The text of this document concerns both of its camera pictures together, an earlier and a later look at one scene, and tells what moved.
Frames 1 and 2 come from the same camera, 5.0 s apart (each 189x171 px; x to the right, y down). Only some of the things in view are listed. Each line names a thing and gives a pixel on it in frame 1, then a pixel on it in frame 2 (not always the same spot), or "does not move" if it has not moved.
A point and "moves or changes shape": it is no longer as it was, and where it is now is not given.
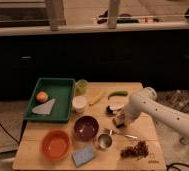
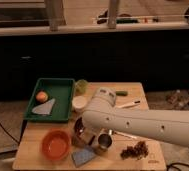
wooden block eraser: [119, 119] moves or changes shape
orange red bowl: [56, 144] does not move
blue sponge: [82, 156] does not move
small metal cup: [104, 140] does not move
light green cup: [81, 86] does not move
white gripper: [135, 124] to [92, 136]
